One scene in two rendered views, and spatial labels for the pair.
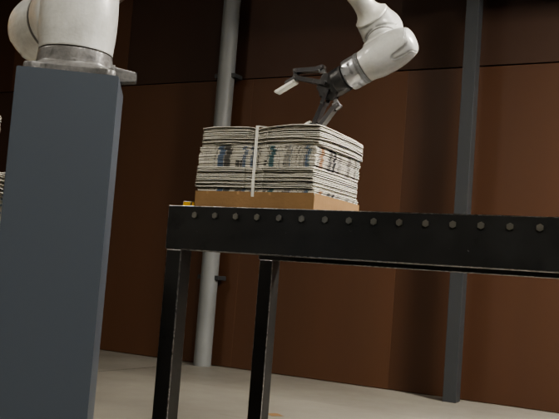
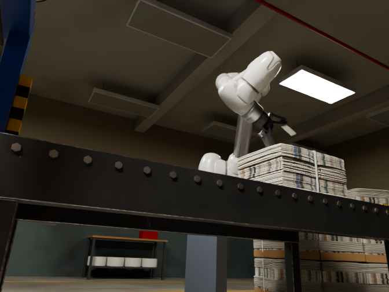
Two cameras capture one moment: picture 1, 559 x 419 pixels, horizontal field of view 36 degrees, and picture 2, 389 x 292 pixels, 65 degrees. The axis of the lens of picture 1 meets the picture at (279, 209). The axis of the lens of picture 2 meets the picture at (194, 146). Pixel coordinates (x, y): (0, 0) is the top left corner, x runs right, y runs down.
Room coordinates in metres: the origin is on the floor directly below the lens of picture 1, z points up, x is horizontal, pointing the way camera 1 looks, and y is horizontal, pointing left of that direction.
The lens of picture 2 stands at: (2.80, -1.35, 0.60)
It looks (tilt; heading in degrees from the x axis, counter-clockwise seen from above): 20 degrees up; 122
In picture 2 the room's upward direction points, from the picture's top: 3 degrees clockwise
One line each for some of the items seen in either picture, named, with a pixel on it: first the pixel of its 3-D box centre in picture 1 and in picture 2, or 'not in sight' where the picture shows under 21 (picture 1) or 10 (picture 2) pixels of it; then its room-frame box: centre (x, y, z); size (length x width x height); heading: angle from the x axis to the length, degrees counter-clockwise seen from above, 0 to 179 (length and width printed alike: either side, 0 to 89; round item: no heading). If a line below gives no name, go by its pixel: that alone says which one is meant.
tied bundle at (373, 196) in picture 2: not in sight; (360, 210); (2.64, 1.11, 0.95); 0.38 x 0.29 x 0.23; 130
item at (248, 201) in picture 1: (277, 205); not in sight; (2.46, 0.01, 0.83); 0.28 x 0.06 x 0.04; 150
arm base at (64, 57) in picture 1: (83, 69); not in sight; (1.80, 0.43, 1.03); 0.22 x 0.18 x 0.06; 97
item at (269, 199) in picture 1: (312, 206); not in sight; (2.40, -0.09, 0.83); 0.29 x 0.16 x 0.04; 150
